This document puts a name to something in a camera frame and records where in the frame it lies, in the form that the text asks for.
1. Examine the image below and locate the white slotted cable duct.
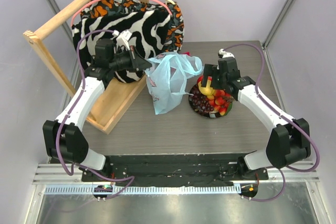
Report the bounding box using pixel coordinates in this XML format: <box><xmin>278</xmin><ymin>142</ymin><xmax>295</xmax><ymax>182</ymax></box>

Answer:
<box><xmin>44</xmin><ymin>184</ymin><xmax>241</xmax><ymax>195</ymax></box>

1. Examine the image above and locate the black fruit plate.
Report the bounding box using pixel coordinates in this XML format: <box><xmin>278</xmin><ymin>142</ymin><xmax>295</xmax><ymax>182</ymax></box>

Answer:
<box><xmin>188</xmin><ymin>84</ymin><xmax>234</xmax><ymax>119</ymax></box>

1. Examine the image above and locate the light blue cartoon plastic bag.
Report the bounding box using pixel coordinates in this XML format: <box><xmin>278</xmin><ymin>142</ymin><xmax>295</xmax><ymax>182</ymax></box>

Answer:
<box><xmin>144</xmin><ymin>52</ymin><xmax>203</xmax><ymax>115</ymax></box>

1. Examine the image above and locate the red yellow cherry bunch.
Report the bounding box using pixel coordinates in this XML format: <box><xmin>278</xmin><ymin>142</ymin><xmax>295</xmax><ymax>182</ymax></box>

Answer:
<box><xmin>207</xmin><ymin>90</ymin><xmax>233</xmax><ymax>118</ymax></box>

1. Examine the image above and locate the yellow pear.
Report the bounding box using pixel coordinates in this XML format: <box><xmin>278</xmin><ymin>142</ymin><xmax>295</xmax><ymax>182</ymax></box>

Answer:
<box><xmin>197</xmin><ymin>77</ymin><xmax>215</xmax><ymax>96</ymax></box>

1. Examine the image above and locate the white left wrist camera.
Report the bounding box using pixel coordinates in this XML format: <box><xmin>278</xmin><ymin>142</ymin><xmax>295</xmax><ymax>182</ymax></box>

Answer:
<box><xmin>112</xmin><ymin>30</ymin><xmax>132</xmax><ymax>50</ymax></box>

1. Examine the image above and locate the dark purple grape bunch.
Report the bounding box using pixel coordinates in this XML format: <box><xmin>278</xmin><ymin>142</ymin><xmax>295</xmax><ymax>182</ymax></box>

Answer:
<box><xmin>188</xmin><ymin>86</ymin><xmax>214</xmax><ymax>116</ymax></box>

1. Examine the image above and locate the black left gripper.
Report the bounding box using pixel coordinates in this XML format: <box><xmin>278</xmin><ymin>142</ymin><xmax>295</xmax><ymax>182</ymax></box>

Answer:
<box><xmin>109</xmin><ymin>46</ymin><xmax>151</xmax><ymax>73</ymax></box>

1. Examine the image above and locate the wooden clothes rack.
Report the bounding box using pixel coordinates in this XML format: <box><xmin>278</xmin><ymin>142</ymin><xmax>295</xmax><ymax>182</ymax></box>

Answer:
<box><xmin>23</xmin><ymin>0</ymin><xmax>149</xmax><ymax>135</ymax></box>

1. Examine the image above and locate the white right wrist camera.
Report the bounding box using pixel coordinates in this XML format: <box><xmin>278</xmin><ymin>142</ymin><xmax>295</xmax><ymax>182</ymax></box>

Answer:
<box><xmin>218</xmin><ymin>49</ymin><xmax>235</xmax><ymax>59</ymax></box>

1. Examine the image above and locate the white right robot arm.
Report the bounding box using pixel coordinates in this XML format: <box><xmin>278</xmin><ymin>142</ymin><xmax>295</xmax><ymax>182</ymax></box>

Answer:
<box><xmin>201</xmin><ymin>57</ymin><xmax>311</xmax><ymax>179</ymax></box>

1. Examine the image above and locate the zebra pattern fleece garment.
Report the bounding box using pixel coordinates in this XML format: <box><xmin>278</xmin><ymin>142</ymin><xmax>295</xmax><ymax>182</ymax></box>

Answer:
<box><xmin>71</xmin><ymin>10</ymin><xmax>171</xmax><ymax>83</ymax></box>

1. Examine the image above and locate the red apple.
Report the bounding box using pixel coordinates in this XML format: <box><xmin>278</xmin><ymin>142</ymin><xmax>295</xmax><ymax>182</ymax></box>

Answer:
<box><xmin>197</xmin><ymin>76</ymin><xmax>203</xmax><ymax>83</ymax></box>

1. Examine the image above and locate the orange camouflage pattern garment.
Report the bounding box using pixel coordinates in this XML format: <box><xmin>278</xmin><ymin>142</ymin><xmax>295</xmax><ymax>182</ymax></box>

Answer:
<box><xmin>82</xmin><ymin>3</ymin><xmax>184</xmax><ymax>52</ymax></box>

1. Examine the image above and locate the pink clothes hanger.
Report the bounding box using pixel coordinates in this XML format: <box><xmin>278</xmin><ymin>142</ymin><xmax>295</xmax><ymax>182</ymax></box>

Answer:
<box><xmin>71</xmin><ymin>0</ymin><xmax>175</xmax><ymax>26</ymax></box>

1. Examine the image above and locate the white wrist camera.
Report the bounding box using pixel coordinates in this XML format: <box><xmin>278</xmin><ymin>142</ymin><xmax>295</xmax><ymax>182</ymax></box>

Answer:
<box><xmin>218</xmin><ymin>49</ymin><xmax>235</xmax><ymax>59</ymax></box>
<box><xmin>112</xmin><ymin>30</ymin><xmax>132</xmax><ymax>50</ymax></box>

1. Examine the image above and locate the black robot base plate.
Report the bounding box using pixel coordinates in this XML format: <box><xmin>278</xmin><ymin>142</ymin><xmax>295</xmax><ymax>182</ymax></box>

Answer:
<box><xmin>81</xmin><ymin>153</ymin><xmax>268</xmax><ymax>188</ymax></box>

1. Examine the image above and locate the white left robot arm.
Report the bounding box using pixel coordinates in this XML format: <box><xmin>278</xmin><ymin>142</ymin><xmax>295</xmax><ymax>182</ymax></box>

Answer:
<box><xmin>43</xmin><ymin>36</ymin><xmax>152</xmax><ymax>182</ymax></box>

